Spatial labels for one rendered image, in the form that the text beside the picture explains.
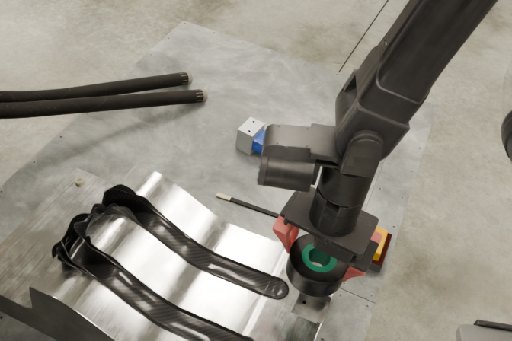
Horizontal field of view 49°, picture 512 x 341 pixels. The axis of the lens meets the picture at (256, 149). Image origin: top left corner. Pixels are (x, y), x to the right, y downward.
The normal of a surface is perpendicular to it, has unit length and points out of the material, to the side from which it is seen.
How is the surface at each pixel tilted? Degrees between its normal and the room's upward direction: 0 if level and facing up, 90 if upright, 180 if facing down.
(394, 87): 73
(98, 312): 28
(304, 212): 1
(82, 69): 0
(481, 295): 0
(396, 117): 89
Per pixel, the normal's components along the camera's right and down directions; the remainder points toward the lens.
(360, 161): -0.10, 0.66
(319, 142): 0.11, -0.73
